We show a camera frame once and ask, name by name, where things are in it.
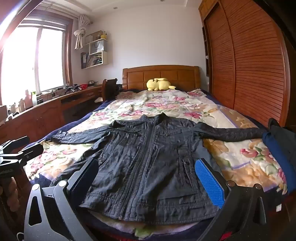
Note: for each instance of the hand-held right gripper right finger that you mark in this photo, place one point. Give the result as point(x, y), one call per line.
point(209, 183)

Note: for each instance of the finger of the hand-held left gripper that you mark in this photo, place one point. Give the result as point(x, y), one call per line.
point(31, 153)
point(15, 144)

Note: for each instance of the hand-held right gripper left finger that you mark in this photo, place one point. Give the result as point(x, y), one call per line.
point(85, 178)

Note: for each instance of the black jacket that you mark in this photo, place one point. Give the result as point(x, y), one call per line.
point(148, 162)

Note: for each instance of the person's left hand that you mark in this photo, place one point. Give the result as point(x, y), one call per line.
point(10, 194)

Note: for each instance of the wooden desk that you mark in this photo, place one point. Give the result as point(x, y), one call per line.
point(41, 118)

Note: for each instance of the white plastic bottle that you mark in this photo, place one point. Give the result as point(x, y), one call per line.
point(27, 100)

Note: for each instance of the green capped bottle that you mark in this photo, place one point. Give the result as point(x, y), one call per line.
point(34, 100)

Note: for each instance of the small black box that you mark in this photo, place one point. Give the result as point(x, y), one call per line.
point(40, 101)

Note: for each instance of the dark blue folded garment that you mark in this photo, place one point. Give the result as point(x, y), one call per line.
point(282, 157)

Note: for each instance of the window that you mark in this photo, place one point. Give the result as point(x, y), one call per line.
point(27, 62)

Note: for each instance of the red basket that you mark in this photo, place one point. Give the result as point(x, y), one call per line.
point(83, 87)

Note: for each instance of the floral blanket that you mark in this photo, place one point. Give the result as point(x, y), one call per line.
point(161, 104)

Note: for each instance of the wooden chair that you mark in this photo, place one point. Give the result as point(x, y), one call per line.
point(111, 89)

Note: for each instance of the yellow plush toy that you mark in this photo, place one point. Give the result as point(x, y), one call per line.
point(159, 84)

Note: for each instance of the wooden bed headboard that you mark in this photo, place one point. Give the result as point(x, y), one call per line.
point(136, 77)

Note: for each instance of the wooden slatted wardrobe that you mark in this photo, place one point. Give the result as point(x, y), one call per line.
point(249, 69)

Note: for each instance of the white paper bag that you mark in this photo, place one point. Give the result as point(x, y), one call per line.
point(97, 47)

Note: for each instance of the tied white curtain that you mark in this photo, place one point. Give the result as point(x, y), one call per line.
point(79, 34)

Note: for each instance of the yellow figure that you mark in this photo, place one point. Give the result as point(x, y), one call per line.
point(104, 35)

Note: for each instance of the white wall shelf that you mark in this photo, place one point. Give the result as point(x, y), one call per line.
point(105, 58)

